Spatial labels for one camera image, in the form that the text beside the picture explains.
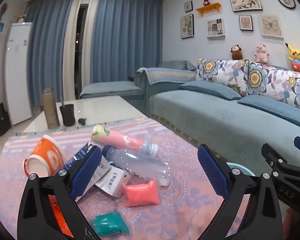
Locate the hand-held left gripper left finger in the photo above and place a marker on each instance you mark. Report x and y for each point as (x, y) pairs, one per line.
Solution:
(87, 170)

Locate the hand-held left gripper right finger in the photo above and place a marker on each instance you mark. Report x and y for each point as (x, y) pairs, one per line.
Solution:
(211, 170)

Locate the blue white carton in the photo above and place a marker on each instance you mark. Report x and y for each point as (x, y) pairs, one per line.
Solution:
(112, 180)

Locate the light blue bin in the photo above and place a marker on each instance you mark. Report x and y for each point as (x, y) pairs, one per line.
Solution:
(240, 167)

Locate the pink plastic bottle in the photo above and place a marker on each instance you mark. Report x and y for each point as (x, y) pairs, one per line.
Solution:
(115, 137)

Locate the orange paper cup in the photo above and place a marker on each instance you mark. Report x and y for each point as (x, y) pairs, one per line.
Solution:
(47, 155)

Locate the blue cushion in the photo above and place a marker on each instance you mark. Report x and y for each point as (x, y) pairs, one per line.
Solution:
(272, 108)
(210, 90)

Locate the pink patterned tablecloth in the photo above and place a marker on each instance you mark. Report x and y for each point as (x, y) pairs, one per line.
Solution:
(177, 205)

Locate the black keys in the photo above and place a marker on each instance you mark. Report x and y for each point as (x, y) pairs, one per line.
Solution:
(82, 121)

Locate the blue-grey sofa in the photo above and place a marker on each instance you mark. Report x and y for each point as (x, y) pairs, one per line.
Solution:
(215, 120)

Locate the clear plastic bottle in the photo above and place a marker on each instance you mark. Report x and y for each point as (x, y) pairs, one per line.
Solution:
(140, 165)

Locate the teal packet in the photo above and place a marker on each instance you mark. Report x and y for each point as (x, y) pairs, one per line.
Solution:
(108, 223)

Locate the pink packet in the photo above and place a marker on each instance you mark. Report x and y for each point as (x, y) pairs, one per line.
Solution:
(141, 192)

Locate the dark brown cup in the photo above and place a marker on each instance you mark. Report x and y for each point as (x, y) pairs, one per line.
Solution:
(68, 115)

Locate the tan thermos flask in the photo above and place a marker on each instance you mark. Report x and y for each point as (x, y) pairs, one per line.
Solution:
(50, 110)

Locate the floral sofa cover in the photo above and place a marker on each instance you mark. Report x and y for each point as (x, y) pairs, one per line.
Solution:
(260, 77)

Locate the yellow plush toy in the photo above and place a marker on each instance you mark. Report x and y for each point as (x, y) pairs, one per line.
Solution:
(296, 57)

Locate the pink pig plush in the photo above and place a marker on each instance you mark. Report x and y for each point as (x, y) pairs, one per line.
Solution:
(262, 53)

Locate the black guitar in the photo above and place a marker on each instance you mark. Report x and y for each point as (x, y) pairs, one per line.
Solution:
(0, 117)

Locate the blue armrest cover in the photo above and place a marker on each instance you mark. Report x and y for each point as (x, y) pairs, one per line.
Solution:
(167, 76)

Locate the brown monkey plush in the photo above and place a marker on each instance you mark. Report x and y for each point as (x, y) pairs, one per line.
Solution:
(237, 52)

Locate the white refrigerator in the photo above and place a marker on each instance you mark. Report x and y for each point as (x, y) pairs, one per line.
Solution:
(18, 75)

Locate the white sheer curtain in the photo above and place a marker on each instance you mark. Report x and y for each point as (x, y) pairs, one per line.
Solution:
(92, 7)
(70, 50)

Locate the butterfly picture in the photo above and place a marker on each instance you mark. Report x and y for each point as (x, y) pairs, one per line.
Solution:
(271, 26)

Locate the blue curtain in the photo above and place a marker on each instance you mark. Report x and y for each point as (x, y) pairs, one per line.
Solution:
(50, 50)
(125, 37)

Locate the white collage canvas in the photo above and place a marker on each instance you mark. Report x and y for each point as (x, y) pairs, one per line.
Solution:
(215, 27)

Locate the potted plant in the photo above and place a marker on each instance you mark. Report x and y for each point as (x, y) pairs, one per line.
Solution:
(21, 18)

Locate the red gourd ornament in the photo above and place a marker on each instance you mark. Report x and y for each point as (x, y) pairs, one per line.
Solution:
(206, 1)

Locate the table tennis paddle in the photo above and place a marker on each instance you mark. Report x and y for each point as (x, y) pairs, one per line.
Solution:
(3, 10)

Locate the crown picture frame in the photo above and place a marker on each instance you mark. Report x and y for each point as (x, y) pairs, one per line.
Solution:
(245, 23)

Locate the tall black picture frame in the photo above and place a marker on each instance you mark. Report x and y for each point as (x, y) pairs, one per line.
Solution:
(187, 26)

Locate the round picture frame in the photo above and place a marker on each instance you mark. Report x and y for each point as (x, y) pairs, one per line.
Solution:
(286, 0)

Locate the orange wall shelf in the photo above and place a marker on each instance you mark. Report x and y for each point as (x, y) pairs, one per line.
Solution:
(208, 9)

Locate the small black picture frame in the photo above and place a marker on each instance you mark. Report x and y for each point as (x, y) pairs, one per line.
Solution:
(188, 6)

